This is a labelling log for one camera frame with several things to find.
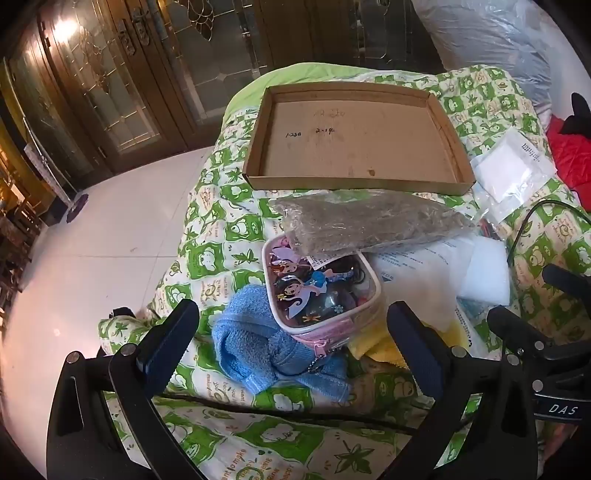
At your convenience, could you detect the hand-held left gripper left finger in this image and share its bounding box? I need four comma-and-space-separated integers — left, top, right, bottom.
46, 298, 208, 480

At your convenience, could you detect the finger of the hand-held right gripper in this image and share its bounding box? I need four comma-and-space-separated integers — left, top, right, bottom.
487, 305, 561, 365
542, 263, 591, 303

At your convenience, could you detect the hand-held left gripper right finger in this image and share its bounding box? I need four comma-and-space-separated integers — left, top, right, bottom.
387, 301, 539, 480

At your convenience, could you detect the yellow cloth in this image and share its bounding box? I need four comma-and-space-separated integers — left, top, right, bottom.
346, 318, 467, 370

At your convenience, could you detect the white foam block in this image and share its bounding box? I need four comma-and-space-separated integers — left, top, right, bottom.
455, 235, 511, 305

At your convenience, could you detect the white printed plastic packet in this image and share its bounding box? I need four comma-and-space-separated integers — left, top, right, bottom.
369, 231, 476, 352

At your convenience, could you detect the blue towel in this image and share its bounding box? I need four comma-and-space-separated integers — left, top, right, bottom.
211, 284, 351, 398

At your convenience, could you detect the clear bag of coloured sticks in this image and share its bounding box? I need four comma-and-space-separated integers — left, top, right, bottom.
475, 217, 502, 243

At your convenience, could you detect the pink cartoon zipper pouch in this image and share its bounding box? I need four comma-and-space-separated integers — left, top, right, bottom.
262, 233, 386, 356

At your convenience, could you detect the clear bag of dried herbs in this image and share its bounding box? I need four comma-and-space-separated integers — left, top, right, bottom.
269, 190, 476, 256

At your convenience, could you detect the shallow cardboard box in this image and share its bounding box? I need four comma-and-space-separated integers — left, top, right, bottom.
242, 83, 476, 195

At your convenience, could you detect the clear bag of white pads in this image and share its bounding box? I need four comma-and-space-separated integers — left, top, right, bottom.
468, 128, 558, 222

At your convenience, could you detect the red cloth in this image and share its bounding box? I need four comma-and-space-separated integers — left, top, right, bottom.
547, 115, 591, 190

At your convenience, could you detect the green white printed quilt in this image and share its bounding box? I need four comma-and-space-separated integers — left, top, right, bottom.
97, 62, 591, 480

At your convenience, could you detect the purple round floor mat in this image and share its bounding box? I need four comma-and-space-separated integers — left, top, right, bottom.
65, 194, 89, 222

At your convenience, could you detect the black cloth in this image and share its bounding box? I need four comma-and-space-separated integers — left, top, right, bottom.
570, 92, 591, 132

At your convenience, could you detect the dark wooden furniture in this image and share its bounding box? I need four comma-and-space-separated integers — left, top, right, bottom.
0, 152, 47, 296

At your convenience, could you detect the large clear plastic bag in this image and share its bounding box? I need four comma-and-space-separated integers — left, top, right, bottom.
411, 0, 568, 112

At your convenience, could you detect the wooden glass double door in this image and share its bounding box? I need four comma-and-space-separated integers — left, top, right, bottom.
9, 0, 416, 185

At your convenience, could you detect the black cable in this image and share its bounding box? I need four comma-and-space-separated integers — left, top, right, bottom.
505, 200, 591, 268
154, 392, 419, 435

